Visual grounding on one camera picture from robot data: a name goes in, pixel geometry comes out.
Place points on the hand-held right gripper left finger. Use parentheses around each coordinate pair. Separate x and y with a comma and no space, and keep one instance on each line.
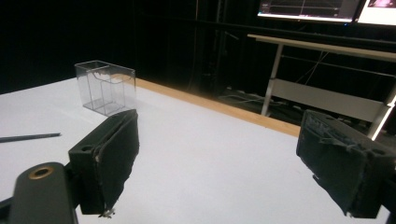
(109,155)

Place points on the computer monitor with white screen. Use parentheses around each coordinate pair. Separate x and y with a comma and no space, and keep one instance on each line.
(378,12)

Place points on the white desk with metal legs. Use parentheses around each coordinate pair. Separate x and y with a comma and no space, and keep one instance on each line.
(323,96)

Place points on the clear acrylic holder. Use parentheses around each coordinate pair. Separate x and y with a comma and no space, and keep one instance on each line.
(106,88)

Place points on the wide computer monitor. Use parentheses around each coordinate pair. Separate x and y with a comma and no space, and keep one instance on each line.
(308,9)

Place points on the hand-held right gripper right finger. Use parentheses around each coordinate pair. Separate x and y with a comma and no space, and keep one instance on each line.
(342,168)

